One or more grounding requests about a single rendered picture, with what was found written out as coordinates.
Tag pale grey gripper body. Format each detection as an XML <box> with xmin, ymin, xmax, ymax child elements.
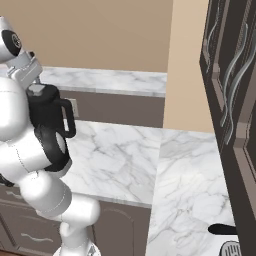
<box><xmin>6</xmin><ymin>51</ymin><xmax>44</xmax><ymax>90</ymax></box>

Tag grey blender lid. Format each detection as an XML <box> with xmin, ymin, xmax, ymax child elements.
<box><xmin>27</xmin><ymin>83</ymin><xmax>47</xmax><ymax>96</ymax></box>

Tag brown drawer front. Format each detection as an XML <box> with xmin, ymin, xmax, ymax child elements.
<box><xmin>0</xmin><ymin>208</ymin><xmax>64</xmax><ymax>255</ymax></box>
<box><xmin>0</xmin><ymin>183</ymin><xmax>38</xmax><ymax>212</ymax></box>

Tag brown cupboard door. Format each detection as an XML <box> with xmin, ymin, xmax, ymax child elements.
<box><xmin>91</xmin><ymin>200</ymin><xmax>153</xmax><ymax>256</ymax></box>

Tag dark brown tall cupboard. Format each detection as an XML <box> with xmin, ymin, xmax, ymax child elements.
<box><xmin>198</xmin><ymin>0</ymin><xmax>256</xmax><ymax>256</ymax></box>

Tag grey slotted spatula head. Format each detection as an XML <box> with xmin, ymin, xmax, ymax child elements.
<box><xmin>219</xmin><ymin>240</ymin><xmax>242</xmax><ymax>256</ymax></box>

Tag white wall socket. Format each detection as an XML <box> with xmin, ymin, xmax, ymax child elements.
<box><xmin>68</xmin><ymin>98</ymin><xmax>80</xmax><ymax>118</ymax></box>

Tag wavy silver drawer handle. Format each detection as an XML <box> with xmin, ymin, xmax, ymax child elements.
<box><xmin>20</xmin><ymin>232</ymin><xmax>55</xmax><ymax>243</ymax></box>
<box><xmin>5</xmin><ymin>190</ymin><xmax>22</xmax><ymax>198</ymax></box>

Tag wavy silver cupboard handle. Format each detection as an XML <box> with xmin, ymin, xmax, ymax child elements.
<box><xmin>225</xmin><ymin>54</ymin><xmax>256</xmax><ymax>146</ymax></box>
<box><xmin>220</xmin><ymin>22</ymin><xmax>250</xmax><ymax>128</ymax></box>
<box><xmin>205</xmin><ymin>2</ymin><xmax>222</xmax><ymax>74</ymax></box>

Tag black utensil handle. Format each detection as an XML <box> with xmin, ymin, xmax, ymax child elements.
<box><xmin>207</xmin><ymin>223</ymin><xmax>238</xmax><ymax>236</ymax></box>

